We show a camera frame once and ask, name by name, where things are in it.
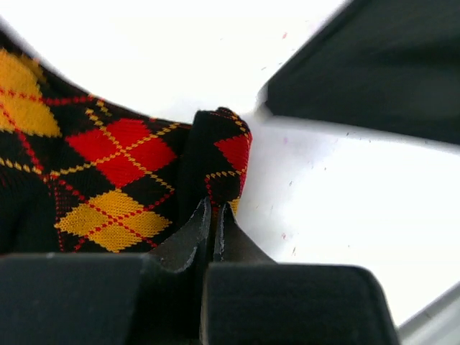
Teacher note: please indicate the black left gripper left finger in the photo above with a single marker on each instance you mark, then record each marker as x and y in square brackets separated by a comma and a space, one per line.
[151, 298]

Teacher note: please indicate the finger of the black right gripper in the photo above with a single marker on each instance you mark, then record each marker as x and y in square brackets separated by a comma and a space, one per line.
[392, 66]

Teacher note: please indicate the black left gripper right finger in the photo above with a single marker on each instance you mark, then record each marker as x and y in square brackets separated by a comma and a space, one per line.
[250, 299]

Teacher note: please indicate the black orange argyle sock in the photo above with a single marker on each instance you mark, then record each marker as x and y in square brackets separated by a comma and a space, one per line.
[80, 174]

